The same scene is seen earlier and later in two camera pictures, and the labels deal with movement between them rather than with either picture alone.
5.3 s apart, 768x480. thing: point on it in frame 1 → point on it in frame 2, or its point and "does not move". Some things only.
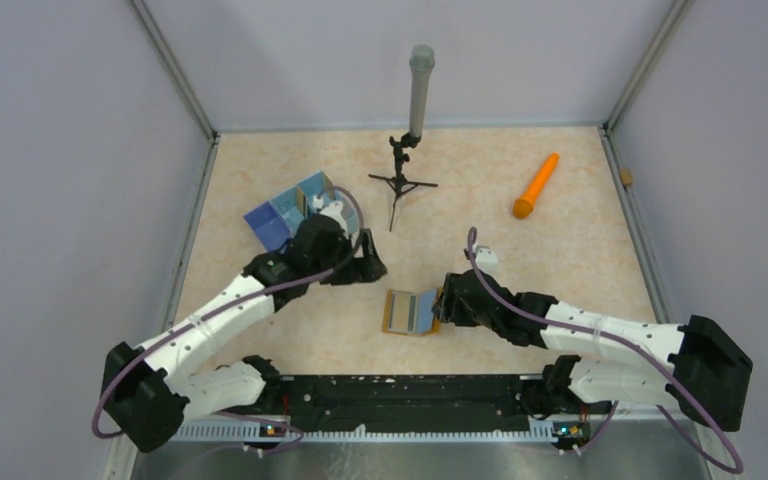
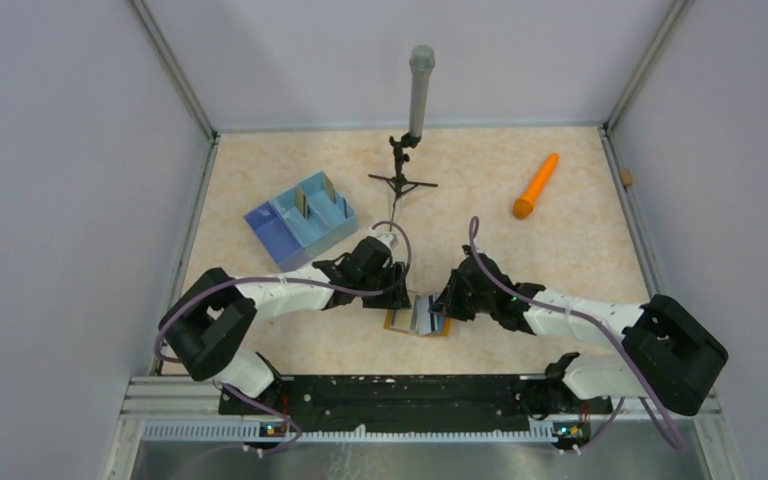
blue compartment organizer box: x=275 y=221 does not move
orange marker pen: x=524 y=205 does not move
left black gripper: x=363 y=269 → x=396 y=299
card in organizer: x=301 y=201 does not move
